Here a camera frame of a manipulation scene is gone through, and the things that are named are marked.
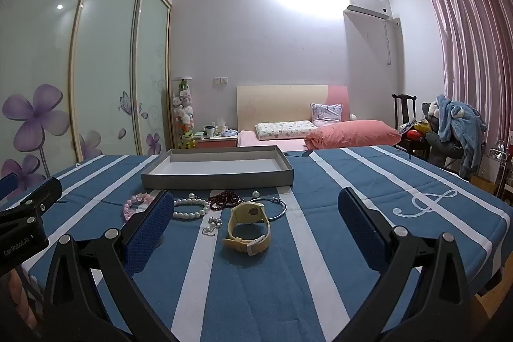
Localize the person's left hand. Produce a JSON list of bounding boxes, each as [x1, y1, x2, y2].
[[8, 270, 41, 330]]

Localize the silver earrings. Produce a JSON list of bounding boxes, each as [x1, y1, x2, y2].
[[202, 217, 222, 236]]

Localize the metal rack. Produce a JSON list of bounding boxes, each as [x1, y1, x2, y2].
[[487, 141, 513, 206]]

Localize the folded pink duvet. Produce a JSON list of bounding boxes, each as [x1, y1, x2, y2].
[[305, 120, 402, 149]]

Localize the white pearl bracelet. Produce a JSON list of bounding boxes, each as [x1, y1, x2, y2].
[[172, 194, 210, 221]]

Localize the pink cream nightstand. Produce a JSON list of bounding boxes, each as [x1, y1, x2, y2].
[[195, 134, 238, 149]]

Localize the dark red bead bracelet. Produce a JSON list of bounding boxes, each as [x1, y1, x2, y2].
[[208, 190, 244, 208]]

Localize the yellow wristwatch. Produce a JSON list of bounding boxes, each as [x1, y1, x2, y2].
[[222, 201, 272, 257]]

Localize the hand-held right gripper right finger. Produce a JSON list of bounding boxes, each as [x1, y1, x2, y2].
[[337, 188, 477, 342]]

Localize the floral sliding wardrobe door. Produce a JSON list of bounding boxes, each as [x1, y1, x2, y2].
[[72, 0, 144, 163], [134, 0, 172, 157], [0, 0, 108, 200]]

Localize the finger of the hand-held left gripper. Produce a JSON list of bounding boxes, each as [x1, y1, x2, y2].
[[0, 177, 63, 228], [0, 173, 18, 202]]

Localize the grey plush toy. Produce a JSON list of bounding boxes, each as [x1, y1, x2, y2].
[[421, 102, 442, 127]]

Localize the cardboard box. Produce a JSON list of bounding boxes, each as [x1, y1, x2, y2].
[[471, 174, 501, 199]]

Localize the pink curtain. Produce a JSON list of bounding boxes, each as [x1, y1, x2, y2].
[[426, 0, 513, 188]]

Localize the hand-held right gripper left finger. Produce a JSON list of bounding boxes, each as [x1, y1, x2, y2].
[[40, 189, 175, 342]]

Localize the white air conditioner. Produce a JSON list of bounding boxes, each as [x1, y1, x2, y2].
[[347, 0, 391, 21]]

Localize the cream pink headboard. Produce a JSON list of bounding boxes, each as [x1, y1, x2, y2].
[[236, 85, 349, 132]]

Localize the column of plush toys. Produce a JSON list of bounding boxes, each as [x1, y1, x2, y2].
[[172, 78, 197, 149]]

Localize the silver bangle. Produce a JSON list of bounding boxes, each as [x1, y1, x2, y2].
[[250, 196, 288, 223]]

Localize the pink bead bracelet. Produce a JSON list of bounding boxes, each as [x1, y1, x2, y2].
[[122, 193, 155, 221]]

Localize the white patterned pillow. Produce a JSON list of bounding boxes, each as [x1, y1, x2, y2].
[[255, 120, 317, 141]]

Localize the bed with pink sheet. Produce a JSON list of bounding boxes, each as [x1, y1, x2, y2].
[[236, 129, 317, 149]]

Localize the purple patterned pillow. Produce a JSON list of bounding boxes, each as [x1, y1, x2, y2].
[[310, 104, 343, 127]]

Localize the blue white striped tablecloth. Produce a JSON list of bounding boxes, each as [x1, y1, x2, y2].
[[0, 145, 513, 342]]

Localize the grey cardboard tray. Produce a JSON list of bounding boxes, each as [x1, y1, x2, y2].
[[140, 145, 294, 191]]

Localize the dark wooden chair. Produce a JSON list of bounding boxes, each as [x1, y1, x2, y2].
[[392, 94, 430, 157]]

